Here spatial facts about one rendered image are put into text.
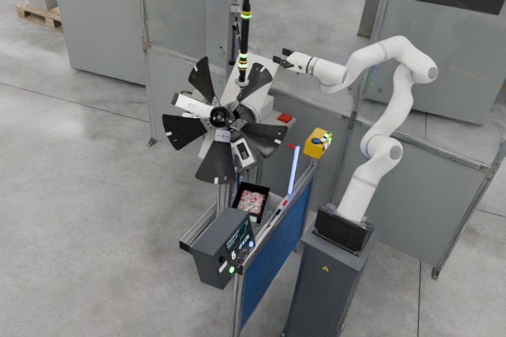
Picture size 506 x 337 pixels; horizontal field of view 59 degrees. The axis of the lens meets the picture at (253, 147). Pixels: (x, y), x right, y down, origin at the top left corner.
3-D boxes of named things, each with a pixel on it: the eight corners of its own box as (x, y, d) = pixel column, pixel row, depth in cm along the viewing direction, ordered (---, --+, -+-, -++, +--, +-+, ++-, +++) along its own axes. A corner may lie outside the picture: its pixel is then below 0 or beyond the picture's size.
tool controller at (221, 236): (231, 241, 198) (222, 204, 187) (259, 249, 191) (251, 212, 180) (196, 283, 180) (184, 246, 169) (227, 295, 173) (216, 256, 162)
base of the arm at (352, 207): (365, 225, 217) (381, 190, 217) (367, 229, 199) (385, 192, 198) (329, 207, 221) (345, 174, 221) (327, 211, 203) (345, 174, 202)
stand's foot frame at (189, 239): (226, 195, 361) (227, 189, 356) (275, 219, 345) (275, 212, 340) (179, 247, 318) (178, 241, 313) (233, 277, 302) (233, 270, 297)
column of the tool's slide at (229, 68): (220, 185, 370) (229, -40, 256) (230, 185, 371) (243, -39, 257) (221, 190, 365) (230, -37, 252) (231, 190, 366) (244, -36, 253)
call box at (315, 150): (313, 141, 267) (316, 126, 260) (329, 147, 263) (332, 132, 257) (302, 155, 256) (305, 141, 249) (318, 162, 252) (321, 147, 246)
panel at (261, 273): (297, 241, 315) (311, 172, 273) (298, 242, 314) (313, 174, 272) (235, 335, 258) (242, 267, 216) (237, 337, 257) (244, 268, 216)
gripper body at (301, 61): (306, 78, 195) (283, 70, 199) (315, 68, 202) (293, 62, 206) (309, 62, 191) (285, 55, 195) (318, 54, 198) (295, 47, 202)
